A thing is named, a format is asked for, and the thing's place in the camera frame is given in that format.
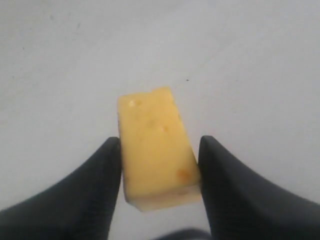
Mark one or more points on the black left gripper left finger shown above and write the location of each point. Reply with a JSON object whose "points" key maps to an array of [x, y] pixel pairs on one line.
{"points": [[79, 207]]}

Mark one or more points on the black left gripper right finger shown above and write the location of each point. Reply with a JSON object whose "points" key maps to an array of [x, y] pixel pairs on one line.
{"points": [[242, 205]]}

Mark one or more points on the yellow cheese wedge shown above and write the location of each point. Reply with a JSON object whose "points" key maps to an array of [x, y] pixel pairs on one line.
{"points": [[158, 163]]}

